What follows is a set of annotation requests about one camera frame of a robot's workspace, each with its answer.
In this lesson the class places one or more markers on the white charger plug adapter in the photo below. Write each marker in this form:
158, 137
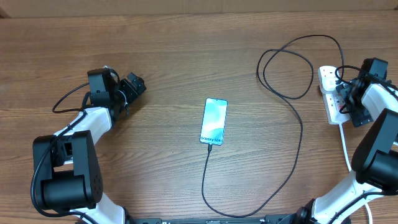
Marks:
328, 84

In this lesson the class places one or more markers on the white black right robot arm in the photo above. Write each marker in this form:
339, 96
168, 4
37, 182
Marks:
370, 97

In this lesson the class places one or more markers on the black Samsung smartphone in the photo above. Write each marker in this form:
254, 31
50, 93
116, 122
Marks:
213, 122

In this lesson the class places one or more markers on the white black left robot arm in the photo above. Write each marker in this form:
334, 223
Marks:
67, 179

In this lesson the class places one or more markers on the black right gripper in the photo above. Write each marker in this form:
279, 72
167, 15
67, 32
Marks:
359, 116

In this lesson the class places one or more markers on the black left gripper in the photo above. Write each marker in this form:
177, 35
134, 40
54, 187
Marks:
132, 92

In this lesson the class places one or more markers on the white power strip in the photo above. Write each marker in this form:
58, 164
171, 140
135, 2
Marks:
333, 102

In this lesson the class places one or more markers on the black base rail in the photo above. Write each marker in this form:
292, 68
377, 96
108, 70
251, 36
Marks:
268, 219

